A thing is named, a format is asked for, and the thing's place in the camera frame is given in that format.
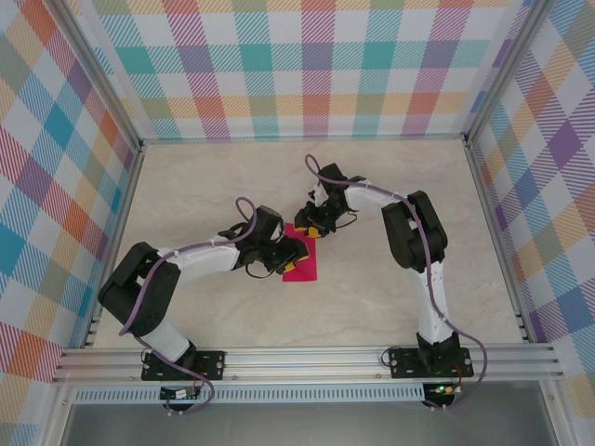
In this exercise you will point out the magenta cloth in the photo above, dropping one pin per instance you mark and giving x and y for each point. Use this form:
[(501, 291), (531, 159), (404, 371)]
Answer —
[(307, 271)]

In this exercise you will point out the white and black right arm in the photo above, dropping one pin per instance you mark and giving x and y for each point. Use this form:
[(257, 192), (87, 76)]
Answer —
[(413, 232)]

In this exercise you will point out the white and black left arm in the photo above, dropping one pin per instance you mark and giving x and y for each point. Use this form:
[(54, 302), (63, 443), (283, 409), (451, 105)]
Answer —
[(209, 266)]

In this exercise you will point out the grey metal panel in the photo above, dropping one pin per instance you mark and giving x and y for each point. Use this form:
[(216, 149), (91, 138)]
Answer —
[(302, 427)]

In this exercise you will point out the small circuit board with green light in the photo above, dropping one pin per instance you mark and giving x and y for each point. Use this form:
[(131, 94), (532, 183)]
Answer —
[(444, 389)]

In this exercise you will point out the thin aluminium rail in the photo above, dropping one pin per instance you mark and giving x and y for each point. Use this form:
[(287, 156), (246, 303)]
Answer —
[(302, 139)]

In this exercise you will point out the long aluminium frame rail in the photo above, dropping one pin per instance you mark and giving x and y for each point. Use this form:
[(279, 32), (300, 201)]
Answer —
[(302, 364)]

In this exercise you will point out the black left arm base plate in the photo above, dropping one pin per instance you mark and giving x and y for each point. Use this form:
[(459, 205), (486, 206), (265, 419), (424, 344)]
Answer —
[(214, 362)]

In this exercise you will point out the aluminium side rail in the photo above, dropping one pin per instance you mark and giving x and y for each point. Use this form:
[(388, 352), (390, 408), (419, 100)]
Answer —
[(498, 241), (115, 241)]

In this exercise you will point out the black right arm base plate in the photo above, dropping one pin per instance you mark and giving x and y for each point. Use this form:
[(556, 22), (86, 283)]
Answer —
[(402, 362)]

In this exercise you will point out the aluminium frame post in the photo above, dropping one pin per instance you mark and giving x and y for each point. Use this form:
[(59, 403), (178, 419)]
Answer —
[(102, 79), (506, 69)]

